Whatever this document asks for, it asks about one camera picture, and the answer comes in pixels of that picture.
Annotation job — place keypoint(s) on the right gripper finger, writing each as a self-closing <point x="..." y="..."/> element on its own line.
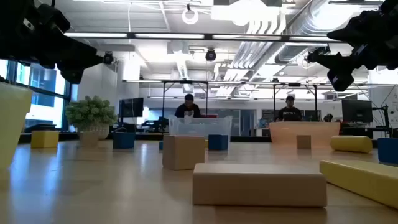
<point x="340" y="80"/>
<point x="342" y="61"/>

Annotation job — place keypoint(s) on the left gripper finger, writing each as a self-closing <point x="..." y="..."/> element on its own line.
<point x="84" y="57"/>
<point x="71" y="74"/>

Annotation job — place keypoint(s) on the yellow cylinder block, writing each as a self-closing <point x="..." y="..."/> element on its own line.
<point x="351" y="144"/>

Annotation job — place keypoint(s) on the yellow cube block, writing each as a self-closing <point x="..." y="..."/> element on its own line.
<point x="45" y="139"/>

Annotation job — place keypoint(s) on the blue cube block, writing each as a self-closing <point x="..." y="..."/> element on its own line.
<point x="218" y="142"/>
<point x="123" y="140"/>

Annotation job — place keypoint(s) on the long blue block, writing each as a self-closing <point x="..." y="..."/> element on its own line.
<point x="388" y="151"/>

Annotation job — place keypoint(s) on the small blue block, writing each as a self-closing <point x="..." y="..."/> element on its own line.
<point x="160" y="145"/>

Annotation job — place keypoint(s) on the long natural wood block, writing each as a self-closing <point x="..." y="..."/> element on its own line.
<point x="259" y="186"/>

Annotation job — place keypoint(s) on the large natural wood cube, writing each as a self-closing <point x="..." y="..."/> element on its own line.
<point x="183" y="152"/>

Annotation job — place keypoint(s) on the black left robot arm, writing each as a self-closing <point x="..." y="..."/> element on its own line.
<point x="12" y="31"/>

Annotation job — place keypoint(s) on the white LED light bar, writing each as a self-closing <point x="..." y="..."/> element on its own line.
<point x="311" y="38"/>
<point x="245" y="37"/>
<point x="169" y="36"/>
<point x="93" y="35"/>

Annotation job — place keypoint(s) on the black computer monitor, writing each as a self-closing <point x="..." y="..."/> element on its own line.
<point x="131" y="107"/>
<point x="357" y="111"/>

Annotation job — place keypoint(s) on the artificial green potted plant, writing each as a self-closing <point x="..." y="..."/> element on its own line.
<point x="91" y="112"/>

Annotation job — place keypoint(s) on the orange plastic bin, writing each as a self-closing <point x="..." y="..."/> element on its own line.
<point x="323" y="133"/>

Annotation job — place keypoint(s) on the person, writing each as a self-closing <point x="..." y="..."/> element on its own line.
<point x="187" y="110"/>
<point x="289" y="113"/>

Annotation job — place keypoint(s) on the small natural wood cube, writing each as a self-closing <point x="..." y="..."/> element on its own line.
<point x="303" y="142"/>

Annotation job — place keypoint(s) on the yellow plastic bin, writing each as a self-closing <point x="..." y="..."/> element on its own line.
<point x="14" y="124"/>

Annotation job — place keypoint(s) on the long yellow block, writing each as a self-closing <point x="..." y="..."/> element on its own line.
<point x="363" y="180"/>

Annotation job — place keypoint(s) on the red box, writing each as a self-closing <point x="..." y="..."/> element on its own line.
<point x="211" y="115"/>

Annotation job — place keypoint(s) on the clear plastic bin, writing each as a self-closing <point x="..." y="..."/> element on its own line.
<point x="199" y="126"/>

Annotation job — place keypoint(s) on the black camera on mount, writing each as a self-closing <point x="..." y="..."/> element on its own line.
<point x="323" y="49"/>

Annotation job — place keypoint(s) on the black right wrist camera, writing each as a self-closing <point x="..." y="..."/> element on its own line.
<point x="357" y="29"/>

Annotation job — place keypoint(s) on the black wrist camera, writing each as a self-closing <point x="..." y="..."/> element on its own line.
<point x="357" y="29"/>
<point x="56" y="18"/>

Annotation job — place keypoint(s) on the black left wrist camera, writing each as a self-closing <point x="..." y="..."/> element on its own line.
<point x="56" y="18"/>

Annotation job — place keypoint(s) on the black background rig frame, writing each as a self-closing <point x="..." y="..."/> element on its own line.
<point x="293" y="84"/>
<point x="186" y="82"/>

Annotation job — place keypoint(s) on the black aluminium table frame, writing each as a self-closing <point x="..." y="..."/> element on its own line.
<point x="248" y="139"/>

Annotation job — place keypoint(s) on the black overhead frame beam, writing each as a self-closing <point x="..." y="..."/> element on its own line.
<point x="208" y="36"/>

